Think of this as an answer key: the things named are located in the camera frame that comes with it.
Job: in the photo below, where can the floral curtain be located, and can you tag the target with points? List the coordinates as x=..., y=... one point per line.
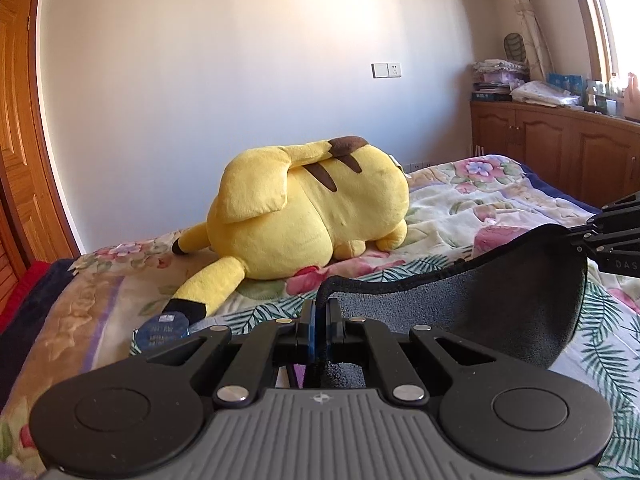
x=525, y=10

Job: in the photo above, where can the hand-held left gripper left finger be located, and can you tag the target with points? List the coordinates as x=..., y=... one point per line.
x=311, y=332

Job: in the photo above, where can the small bottle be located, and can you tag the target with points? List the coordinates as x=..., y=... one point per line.
x=592, y=97

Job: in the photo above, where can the dark blue blanket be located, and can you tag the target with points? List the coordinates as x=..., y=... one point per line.
x=25, y=325

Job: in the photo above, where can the low wall outlet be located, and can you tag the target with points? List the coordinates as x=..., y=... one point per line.
x=419, y=165

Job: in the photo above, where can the yellow plush toy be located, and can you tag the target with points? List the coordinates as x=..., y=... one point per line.
x=300, y=210

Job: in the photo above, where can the green hand fan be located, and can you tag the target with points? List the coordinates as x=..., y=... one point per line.
x=515, y=47

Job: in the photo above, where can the stack of folded cloths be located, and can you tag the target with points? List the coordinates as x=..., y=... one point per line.
x=500, y=70

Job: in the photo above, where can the floral bed blanket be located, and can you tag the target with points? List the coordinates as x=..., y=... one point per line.
x=450, y=200

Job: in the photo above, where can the round blue-labelled lid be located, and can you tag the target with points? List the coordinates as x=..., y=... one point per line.
x=162, y=332

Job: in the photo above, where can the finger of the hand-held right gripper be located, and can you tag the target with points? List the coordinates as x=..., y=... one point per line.
x=610, y=246
x=617, y=215

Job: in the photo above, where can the red cloth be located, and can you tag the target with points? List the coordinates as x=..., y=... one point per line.
x=27, y=280

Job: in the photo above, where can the stack of dark books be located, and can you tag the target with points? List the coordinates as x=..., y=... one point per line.
x=492, y=92

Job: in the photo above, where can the window frame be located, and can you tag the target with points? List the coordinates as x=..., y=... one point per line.
x=600, y=20

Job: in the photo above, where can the blue bed sheet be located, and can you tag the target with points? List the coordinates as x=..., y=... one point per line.
x=560, y=185

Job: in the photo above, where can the wooden cabinet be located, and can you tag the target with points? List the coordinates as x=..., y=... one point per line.
x=540, y=135

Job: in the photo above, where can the white plastic bag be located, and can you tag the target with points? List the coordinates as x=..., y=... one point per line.
x=545, y=94

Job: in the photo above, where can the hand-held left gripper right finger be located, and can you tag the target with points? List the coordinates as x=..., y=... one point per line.
x=332, y=332

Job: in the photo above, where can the blue boxes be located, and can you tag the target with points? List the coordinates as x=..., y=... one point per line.
x=565, y=82

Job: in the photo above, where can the dark grey towel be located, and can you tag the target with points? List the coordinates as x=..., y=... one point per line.
x=475, y=300

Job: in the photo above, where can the wooden door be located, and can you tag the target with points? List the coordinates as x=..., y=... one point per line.
x=25, y=110

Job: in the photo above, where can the white wall switch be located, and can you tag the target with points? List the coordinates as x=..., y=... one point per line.
x=386, y=70

